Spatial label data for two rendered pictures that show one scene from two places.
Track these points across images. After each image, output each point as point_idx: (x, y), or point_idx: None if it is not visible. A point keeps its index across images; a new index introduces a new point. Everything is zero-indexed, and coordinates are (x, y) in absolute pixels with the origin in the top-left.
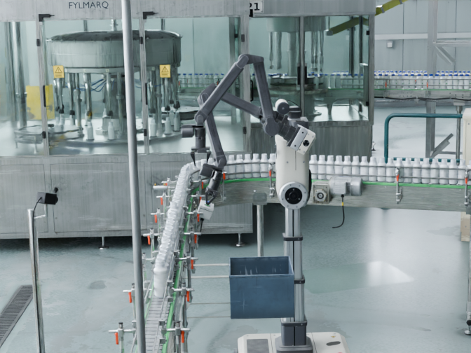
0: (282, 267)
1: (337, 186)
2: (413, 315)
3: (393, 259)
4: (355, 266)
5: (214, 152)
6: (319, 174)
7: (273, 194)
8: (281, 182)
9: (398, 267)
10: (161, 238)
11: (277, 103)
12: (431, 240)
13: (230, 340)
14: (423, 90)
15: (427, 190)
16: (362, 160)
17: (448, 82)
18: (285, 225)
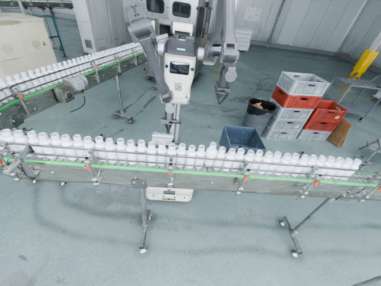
0: (223, 132)
1: (80, 85)
2: (103, 129)
3: None
4: (12, 131)
5: (168, 87)
6: (50, 82)
7: (25, 111)
8: (189, 89)
9: (32, 118)
10: (279, 163)
11: (187, 26)
12: None
13: (95, 202)
14: None
15: (104, 70)
16: (69, 63)
17: None
18: (176, 115)
